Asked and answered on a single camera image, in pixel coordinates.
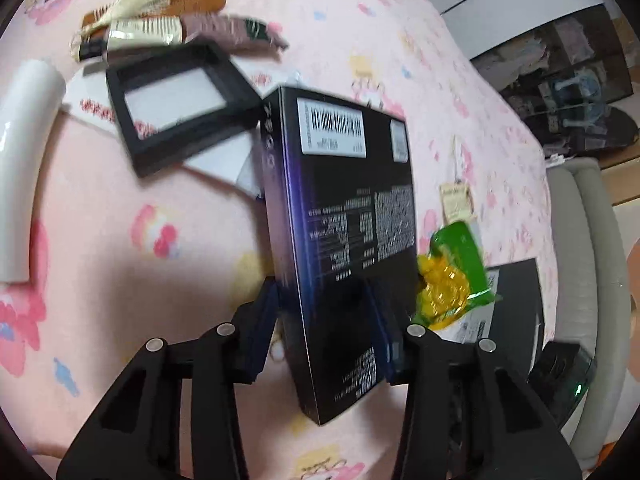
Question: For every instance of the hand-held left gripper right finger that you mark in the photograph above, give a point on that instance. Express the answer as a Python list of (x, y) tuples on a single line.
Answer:
[(390, 355)]

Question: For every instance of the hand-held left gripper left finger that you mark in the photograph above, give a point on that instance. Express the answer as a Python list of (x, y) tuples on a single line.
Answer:
[(260, 330)]

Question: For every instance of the black cardboard box container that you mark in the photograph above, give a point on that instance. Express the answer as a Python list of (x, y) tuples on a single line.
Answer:
[(520, 310)]

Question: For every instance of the black printed box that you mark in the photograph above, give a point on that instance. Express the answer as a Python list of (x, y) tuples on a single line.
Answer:
[(340, 185)]

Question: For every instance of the white wet wipes pack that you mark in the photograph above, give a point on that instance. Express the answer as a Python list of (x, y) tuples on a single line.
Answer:
[(220, 160)]

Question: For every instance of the green yellow snack packet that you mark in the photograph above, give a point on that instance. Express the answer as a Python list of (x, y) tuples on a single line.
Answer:
[(445, 280)]

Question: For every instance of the grey padded headboard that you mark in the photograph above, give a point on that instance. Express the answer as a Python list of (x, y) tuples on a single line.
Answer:
[(585, 260)]

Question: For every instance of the pink printed blanket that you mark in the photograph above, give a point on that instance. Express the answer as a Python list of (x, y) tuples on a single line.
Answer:
[(150, 285)]

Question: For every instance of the photo card tag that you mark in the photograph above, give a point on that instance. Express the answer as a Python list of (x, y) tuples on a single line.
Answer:
[(456, 202)]

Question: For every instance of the white curved tube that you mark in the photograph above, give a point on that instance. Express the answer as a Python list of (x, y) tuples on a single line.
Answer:
[(20, 160)]

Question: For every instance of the dark patterned pouch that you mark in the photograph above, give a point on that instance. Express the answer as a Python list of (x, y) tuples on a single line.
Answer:
[(225, 30)]

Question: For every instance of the beige cream tube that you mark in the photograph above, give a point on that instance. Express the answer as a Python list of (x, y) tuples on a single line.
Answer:
[(145, 30)]

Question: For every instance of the dark glass cabinet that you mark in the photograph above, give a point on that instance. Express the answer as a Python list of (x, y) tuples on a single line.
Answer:
[(575, 45)]

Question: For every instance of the black picture frame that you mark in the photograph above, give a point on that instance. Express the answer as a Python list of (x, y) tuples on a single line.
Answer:
[(125, 130)]

